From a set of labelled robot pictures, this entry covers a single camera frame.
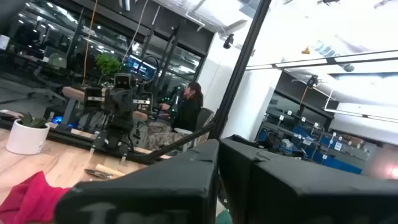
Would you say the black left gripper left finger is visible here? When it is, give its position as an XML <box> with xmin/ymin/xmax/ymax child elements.
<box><xmin>55</xmin><ymin>139</ymin><xmax>220</xmax><ymax>224</ymax></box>

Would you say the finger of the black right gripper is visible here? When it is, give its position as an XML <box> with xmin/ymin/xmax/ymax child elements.
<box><xmin>121</xmin><ymin>90</ymin><xmax>137</xmax><ymax>113</ymax></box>
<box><xmin>107</xmin><ymin>90</ymin><xmax>123</xmax><ymax>113</ymax></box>

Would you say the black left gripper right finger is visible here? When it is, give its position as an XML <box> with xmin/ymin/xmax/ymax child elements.
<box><xmin>219</xmin><ymin>138</ymin><xmax>398</xmax><ymax>224</ymax></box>

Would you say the wooden-handled garden tool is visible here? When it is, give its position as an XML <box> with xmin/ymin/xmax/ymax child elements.
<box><xmin>84</xmin><ymin>164</ymin><xmax>126</xmax><ymax>180</ymax></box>

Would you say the green beige gardening bag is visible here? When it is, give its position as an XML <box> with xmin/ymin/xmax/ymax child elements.
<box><xmin>216</xmin><ymin>210</ymin><xmax>234</xmax><ymax>224</ymax></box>

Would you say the blue background screen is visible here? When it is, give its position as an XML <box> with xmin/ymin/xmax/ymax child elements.
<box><xmin>127</xmin><ymin>55</ymin><xmax>156</xmax><ymax>79</ymax></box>

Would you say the green leafy plant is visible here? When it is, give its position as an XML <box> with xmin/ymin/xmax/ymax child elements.
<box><xmin>95</xmin><ymin>54</ymin><xmax>121</xmax><ymax>75</ymax></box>

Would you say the blue storage shelf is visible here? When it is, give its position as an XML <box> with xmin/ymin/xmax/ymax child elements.
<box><xmin>254</xmin><ymin>108</ymin><xmax>366</xmax><ymax>175</ymax></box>

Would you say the person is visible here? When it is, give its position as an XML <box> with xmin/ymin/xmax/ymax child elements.
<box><xmin>146</xmin><ymin>81</ymin><xmax>205</xmax><ymax>151</ymax></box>

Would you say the grey office chair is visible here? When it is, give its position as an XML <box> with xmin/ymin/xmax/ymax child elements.
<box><xmin>183</xmin><ymin>107</ymin><xmax>216</xmax><ymax>151</ymax></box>

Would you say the white potted succulent plant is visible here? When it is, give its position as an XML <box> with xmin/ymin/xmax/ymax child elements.
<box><xmin>6</xmin><ymin>112</ymin><xmax>50</xmax><ymax>156</ymax></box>

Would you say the red cloth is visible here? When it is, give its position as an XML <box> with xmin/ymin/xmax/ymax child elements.
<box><xmin>0</xmin><ymin>170</ymin><xmax>71</xmax><ymax>224</ymax></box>

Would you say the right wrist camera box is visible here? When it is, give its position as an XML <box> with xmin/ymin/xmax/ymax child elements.
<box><xmin>114</xmin><ymin>73</ymin><xmax>134</xmax><ymax>90</ymax></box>

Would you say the black ceiling camera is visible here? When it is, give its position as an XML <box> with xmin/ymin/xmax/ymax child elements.
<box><xmin>223</xmin><ymin>33</ymin><xmax>235</xmax><ymax>50</ymax></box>

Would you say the black aluminium rig frame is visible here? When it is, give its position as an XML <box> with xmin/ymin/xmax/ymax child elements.
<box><xmin>0</xmin><ymin>0</ymin><xmax>273</xmax><ymax>165</ymax></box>

